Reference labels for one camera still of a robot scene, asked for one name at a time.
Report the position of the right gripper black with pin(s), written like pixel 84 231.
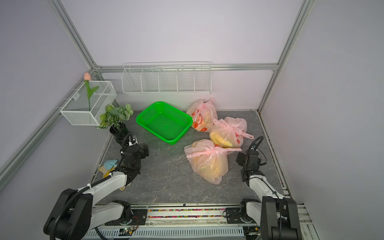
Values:
pixel 250 154

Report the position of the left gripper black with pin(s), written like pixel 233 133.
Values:
pixel 124 138

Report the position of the printed pink plastic bag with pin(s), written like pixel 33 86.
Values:
pixel 230 132
pixel 203 115

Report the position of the plain pink plastic bag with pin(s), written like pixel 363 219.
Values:
pixel 209 160

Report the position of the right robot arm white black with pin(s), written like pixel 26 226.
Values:
pixel 276 216

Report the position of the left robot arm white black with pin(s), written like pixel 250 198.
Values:
pixel 77 211

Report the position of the yellow white work glove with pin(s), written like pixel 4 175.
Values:
pixel 105 172

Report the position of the green potted plant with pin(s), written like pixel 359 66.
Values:
pixel 114 117

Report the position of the green plastic basket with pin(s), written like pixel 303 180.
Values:
pixel 164 121

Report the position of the pink artificial tulip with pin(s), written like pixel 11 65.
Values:
pixel 90 91

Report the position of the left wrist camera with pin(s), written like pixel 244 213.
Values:
pixel 132 140

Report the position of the white wire basket left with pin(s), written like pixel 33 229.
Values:
pixel 76 109

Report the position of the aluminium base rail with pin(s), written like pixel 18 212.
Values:
pixel 176 222

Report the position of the white wire shelf back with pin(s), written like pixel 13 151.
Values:
pixel 167 78

